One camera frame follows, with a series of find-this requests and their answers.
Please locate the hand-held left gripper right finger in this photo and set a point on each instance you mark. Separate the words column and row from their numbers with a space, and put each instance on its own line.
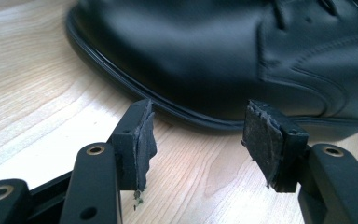
column 276, row 149

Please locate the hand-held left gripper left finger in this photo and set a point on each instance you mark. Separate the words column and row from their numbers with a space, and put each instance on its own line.
column 129, row 149

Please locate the black leather shoe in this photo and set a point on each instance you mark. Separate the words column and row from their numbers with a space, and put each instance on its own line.
column 183, row 46

